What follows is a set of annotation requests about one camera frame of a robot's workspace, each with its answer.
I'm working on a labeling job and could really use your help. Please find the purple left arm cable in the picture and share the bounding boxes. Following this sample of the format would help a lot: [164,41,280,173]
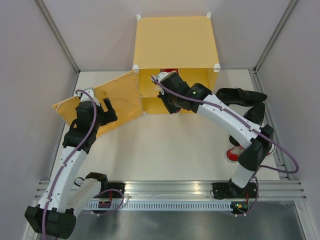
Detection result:
[41,89,98,240]

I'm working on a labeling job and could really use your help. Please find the yellow cabinet door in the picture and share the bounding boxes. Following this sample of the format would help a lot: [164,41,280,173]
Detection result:
[51,69,146,138]

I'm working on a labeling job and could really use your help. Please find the yellow plastic shoe cabinet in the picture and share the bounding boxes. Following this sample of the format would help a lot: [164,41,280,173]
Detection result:
[132,12,221,114]

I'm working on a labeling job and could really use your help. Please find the black patent loafer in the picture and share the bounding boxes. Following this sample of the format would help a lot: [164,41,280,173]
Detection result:
[215,88,268,107]
[243,102,266,126]

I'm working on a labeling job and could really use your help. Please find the white slotted cable duct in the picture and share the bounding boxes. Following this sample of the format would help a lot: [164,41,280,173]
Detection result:
[83,200,233,212]

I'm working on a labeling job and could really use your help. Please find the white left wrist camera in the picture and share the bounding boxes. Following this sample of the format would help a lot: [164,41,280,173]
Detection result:
[75,87,101,106]

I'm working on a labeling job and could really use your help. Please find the aluminium corner frame post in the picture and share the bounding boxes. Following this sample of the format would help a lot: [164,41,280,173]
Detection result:
[34,0,80,75]

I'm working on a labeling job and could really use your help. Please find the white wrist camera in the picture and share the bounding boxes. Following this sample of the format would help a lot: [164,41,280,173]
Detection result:
[150,71,171,83]
[75,87,101,106]

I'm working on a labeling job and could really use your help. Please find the right aluminium corner post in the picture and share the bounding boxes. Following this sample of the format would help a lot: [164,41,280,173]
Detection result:
[253,0,300,73]

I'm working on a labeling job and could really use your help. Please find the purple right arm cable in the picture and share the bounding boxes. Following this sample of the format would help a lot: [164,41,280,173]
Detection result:
[151,74,300,218]

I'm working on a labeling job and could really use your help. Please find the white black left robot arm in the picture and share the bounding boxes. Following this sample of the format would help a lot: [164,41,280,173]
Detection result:
[24,98,118,240]

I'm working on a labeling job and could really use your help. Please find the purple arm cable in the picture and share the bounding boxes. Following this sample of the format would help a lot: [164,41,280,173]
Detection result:
[41,89,98,240]
[151,74,300,218]

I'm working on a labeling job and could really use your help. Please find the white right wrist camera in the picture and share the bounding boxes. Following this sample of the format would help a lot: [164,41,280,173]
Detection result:
[150,71,171,83]

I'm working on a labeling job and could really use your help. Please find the red canvas sneaker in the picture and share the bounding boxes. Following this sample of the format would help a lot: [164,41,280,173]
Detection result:
[226,144,276,163]
[160,68,179,74]

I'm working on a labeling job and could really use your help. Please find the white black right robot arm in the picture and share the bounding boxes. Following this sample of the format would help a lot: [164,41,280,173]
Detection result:
[151,71,274,198]

